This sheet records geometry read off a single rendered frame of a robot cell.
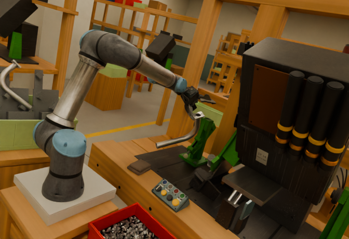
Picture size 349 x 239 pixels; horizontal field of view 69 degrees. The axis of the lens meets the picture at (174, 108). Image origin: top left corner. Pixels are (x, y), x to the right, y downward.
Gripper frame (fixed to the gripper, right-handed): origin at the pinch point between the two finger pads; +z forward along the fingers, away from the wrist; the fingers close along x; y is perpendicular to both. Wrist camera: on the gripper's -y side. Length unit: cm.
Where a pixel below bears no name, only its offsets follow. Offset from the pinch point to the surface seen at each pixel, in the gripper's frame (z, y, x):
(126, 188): 2, -6, -53
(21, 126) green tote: -54, 11, -77
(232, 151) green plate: 25.9, 5.1, -7.2
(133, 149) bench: -21.0, -21.4, -39.2
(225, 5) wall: -667, -599, 685
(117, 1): -558, -261, 173
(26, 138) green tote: -52, 4, -80
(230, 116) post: 1.2, -21.1, 17.3
